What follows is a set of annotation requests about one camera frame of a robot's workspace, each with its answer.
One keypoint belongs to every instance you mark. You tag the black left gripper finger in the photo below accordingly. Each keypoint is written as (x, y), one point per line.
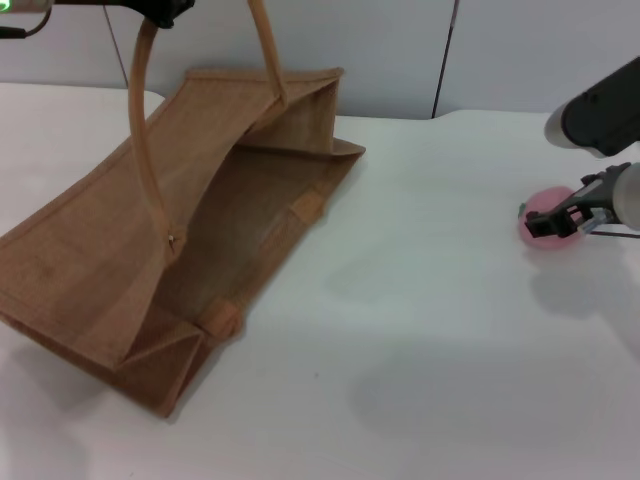
(162, 19)
(180, 6)

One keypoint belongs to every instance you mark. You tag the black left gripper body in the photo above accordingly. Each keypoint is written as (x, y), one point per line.
(142, 4)

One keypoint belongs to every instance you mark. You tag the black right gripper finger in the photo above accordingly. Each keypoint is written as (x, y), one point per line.
(552, 222)

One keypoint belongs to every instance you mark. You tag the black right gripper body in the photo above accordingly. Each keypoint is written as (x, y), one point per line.
(600, 192)

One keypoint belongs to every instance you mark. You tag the pink peach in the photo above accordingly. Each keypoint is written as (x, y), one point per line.
(547, 202)

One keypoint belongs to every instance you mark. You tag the brown jute handbag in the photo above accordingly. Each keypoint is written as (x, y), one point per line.
(100, 240)

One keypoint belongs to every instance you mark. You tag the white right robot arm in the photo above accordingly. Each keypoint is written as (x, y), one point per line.
(629, 200)

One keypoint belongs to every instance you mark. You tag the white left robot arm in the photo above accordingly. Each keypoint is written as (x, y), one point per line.
(25, 4)

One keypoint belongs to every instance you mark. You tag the silver right gripper thumbscrew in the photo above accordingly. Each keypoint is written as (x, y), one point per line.
(594, 222)

